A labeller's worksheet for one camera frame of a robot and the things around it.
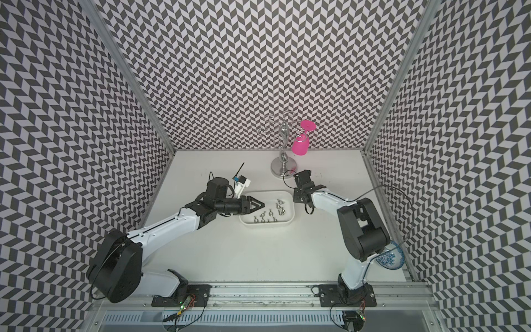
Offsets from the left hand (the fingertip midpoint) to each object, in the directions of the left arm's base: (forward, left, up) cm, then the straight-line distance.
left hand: (261, 208), depth 79 cm
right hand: (+13, -18, -13) cm, 26 cm away
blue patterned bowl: (-15, -52, -14) cm, 55 cm away
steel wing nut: (+11, -8, -14) cm, 20 cm away
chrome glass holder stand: (+32, -10, -13) cm, 36 cm away
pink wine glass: (+31, -17, +6) cm, 36 cm away
